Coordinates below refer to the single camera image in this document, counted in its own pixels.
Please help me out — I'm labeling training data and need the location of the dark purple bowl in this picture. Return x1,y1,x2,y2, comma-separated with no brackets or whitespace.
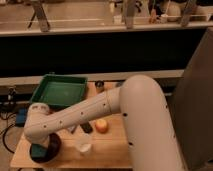
29,133,61,163

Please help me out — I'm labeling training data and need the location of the green sponge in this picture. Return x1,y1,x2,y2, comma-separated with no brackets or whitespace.
31,144,47,158

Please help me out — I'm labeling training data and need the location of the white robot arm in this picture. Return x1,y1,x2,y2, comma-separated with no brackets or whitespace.
24,75,185,171

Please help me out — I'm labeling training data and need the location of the red yellow apple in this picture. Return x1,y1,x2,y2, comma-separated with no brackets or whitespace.
95,119,108,133

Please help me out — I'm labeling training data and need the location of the black remote control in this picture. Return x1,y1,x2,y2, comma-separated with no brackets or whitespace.
81,122,93,134

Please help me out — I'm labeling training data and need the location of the green plastic tray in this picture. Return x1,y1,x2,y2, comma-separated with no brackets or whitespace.
30,74,87,108

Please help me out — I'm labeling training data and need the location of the grey blue cloth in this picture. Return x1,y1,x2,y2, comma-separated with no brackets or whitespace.
67,125,77,134

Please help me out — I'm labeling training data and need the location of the wooden board table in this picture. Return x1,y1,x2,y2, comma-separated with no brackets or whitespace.
9,81,133,169

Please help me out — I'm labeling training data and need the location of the clear plastic cup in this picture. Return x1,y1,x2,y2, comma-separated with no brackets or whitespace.
74,134,92,154

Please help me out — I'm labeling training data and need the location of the grey panel right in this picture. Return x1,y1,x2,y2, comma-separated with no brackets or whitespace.
170,27,213,171

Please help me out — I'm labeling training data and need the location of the black cable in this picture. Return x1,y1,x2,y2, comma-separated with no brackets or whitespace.
1,109,18,154

